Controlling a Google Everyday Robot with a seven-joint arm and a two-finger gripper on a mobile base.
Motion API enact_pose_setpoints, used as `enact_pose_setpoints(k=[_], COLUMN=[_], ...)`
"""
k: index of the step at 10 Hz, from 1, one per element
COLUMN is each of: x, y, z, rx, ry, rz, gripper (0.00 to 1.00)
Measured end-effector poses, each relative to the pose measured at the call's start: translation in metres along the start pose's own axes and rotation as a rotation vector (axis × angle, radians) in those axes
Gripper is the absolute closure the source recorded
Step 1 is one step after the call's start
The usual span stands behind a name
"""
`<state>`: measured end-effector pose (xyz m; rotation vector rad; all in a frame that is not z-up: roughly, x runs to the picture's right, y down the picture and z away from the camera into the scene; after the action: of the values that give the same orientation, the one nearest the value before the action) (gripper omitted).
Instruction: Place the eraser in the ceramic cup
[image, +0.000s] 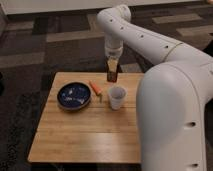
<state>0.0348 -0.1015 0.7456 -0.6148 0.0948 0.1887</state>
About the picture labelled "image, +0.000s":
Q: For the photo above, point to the orange carrot toy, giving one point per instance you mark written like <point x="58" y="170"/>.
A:
<point x="97" y="90"/>

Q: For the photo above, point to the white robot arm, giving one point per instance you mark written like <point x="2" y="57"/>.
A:
<point x="171" y="97"/>

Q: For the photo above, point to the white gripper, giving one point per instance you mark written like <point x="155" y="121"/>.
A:
<point x="114" y="53"/>

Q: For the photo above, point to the dark blue bowl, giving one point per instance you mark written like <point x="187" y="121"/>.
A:
<point x="74" y="96"/>

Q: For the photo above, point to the white ceramic cup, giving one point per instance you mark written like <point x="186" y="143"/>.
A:
<point x="116" y="95"/>

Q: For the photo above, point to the wooden table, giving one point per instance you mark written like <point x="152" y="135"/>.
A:
<point x="94" y="134"/>

